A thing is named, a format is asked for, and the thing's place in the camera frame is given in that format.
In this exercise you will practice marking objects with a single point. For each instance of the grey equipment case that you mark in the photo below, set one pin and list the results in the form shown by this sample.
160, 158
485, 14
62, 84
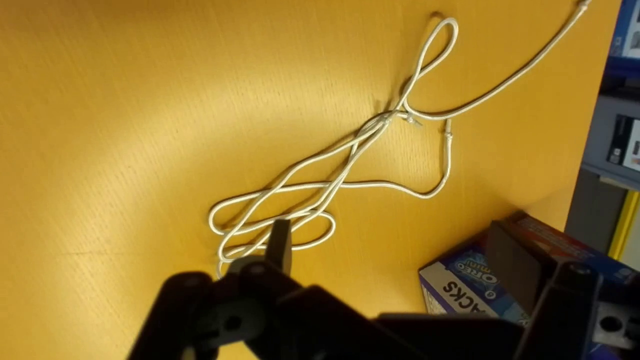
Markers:
610, 133

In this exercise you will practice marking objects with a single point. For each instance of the blue printed cardboard box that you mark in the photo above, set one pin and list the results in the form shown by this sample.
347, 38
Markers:
461, 287

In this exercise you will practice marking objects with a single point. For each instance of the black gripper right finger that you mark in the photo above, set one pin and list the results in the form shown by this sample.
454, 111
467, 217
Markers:
561, 301

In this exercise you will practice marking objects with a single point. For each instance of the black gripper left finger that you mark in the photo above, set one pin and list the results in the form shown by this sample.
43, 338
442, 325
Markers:
200, 313

